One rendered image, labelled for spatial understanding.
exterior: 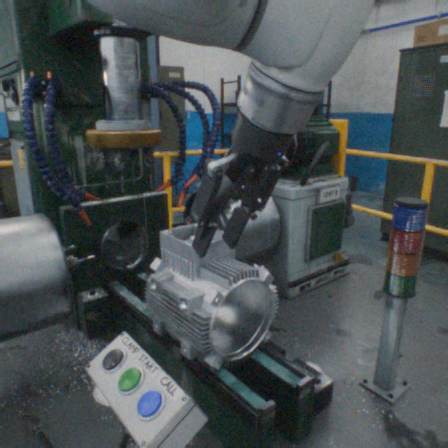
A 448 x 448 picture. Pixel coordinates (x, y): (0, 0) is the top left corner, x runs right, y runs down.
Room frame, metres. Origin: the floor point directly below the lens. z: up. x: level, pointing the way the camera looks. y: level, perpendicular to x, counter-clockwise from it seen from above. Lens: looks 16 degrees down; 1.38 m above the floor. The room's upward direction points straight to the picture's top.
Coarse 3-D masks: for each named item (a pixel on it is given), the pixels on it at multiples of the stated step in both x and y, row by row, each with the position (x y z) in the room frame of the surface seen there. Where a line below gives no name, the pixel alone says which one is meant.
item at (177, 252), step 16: (192, 224) 0.77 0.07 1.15; (160, 240) 0.73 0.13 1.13; (176, 240) 0.68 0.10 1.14; (192, 240) 0.71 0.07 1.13; (176, 256) 0.68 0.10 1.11; (192, 256) 0.64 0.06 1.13; (208, 256) 0.66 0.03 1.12; (224, 256) 0.68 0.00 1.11; (176, 272) 0.68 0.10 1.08; (192, 272) 0.64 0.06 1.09
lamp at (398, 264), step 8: (392, 256) 0.68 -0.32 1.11; (400, 256) 0.67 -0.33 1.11; (408, 256) 0.66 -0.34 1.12; (416, 256) 0.66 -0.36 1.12; (392, 264) 0.68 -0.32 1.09; (400, 264) 0.67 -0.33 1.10; (408, 264) 0.66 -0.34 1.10; (416, 264) 0.66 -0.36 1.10; (392, 272) 0.68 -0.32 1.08; (400, 272) 0.66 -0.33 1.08; (408, 272) 0.66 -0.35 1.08; (416, 272) 0.67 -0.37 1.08
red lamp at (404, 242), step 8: (392, 232) 0.69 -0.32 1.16; (400, 232) 0.67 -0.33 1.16; (408, 232) 0.66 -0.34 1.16; (416, 232) 0.66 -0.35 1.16; (424, 232) 0.68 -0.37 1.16; (392, 240) 0.69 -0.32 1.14; (400, 240) 0.67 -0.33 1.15; (408, 240) 0.66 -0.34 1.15; (416, 240) 0.66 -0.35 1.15; (392, 248) 0.68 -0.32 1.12; (400, 248) 0.67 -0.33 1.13; (408, 248) 0.66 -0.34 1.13; (416, 248) 0.66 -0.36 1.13
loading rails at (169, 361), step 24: (120, 288) 0.93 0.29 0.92; (120, 312) 0.87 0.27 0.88; (144, 312) 0.80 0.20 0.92; (144, 336) 0.76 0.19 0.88; (168, 336) 0.69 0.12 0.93; (168, 360) 0.68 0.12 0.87; (192, 360) 0.61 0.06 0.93; (264, 360) 0.62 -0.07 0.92; (288, 360) 0.61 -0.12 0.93; (192, 384) 0.61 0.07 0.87; (216, 384) 0.55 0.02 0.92; (240, 384) 0.55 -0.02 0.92; (264, 384) 0.60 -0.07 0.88; (288, 384) 0.56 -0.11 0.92; (312, 384) 0.56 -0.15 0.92; (216, 408) 0.55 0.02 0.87; (240, 408) 0.50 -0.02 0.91; (264, 408) 0.49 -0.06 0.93; (288, 408) 0.55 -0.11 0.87; (312, 408) 0.56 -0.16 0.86; (216, 432) 0.55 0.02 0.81; (240, 432) 0.50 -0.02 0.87; (264, 432) 0.48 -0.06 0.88; (288, 432) 0.55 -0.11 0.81
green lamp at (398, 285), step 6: (390, 276) 0.68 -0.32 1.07; (396, 276) 0.67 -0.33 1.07; (402, 276) 0.66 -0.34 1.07; (414, 276) 0.66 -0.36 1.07; (384, 282) 0.70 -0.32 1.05; (390, 282) 0.68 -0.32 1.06; (396, 282) 0.67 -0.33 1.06; (402, 282) 0.66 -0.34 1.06; (408, 282) 0.66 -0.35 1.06; (414, 282) 0.67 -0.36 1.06; (384, 288) 0.69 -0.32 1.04; (390, 288) 0.67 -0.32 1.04; (396, 288) 0.67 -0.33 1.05; (402, 288) 0.66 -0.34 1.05; (408, 288) 0.66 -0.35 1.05; (414, 288) 0.67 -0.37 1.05; (396, 294) 0.67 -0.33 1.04; (402, 294) 0.66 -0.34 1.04; (408, 294) 0.66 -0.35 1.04
